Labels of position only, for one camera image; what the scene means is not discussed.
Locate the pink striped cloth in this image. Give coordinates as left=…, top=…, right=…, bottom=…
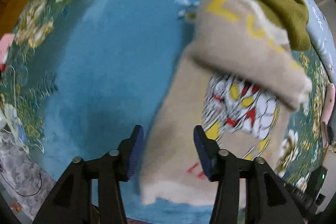
left=0, top=34, right=15, bottom=72

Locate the olive green knit garment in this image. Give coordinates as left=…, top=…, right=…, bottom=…
left=254, top=0, right=310, bottom=51

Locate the pink cloth at bed edge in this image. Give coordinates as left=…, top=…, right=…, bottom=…
left=320, top=83, right=335, bottom=148

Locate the beige knit sweater with emblem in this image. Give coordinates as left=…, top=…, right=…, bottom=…
left=139, top=0, right=312, bottom=206

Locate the black cable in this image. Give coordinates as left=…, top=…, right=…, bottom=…
left=0, top=160, right=43, bottom=198

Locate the grey patterned pillow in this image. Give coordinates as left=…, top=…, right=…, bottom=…
left=1, top=132, right=56, bottom=220

